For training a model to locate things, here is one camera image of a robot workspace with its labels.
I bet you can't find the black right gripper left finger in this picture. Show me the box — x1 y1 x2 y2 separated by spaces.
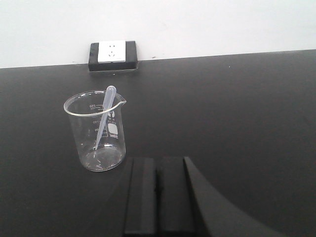
124 158 157 235

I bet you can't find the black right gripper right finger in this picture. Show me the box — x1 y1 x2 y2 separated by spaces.
158 157 195 233

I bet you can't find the translucent plastic pipette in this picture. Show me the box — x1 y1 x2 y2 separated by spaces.
95 85 117 150

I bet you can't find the clear glass beaker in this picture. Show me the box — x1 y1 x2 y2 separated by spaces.
64 90 126 172

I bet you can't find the white wall socket black base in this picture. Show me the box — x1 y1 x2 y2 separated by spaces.
88 40 138 72

